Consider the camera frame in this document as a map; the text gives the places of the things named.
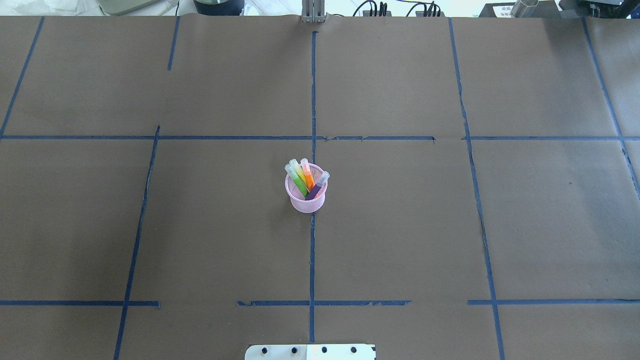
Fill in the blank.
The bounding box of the purple highlighter pen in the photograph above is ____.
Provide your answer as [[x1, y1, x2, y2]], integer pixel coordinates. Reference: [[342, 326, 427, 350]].
[[305, 171, 330, 201]]

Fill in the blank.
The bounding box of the blue saucepan with lid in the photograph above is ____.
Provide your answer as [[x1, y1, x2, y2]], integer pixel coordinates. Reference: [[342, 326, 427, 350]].
[[193, 0, 246, 16]]

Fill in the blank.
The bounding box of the aluminium frame post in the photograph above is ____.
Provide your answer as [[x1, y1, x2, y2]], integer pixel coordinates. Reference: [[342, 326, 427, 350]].
[[301, 0, 327, 24]]

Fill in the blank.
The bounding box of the orange highlighter pen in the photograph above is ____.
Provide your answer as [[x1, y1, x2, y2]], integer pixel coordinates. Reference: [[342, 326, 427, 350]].
[[300, 158, 315, 192]]

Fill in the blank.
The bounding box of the steel cup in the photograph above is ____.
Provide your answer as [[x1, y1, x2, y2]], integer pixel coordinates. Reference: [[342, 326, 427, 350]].
[[510, 0, 539, 18]]

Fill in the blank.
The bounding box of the pink mesh pen holder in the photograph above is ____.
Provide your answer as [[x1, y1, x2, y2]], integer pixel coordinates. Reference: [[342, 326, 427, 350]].
[[285, 159, 330, 214]]

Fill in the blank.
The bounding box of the green highlighter pen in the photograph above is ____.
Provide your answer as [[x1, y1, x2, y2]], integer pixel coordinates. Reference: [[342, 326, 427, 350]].
[[285, 163, 309, 198]]

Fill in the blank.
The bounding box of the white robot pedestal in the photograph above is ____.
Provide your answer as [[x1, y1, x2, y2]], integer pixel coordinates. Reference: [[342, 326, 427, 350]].
[[244, 343, 377, 360]]

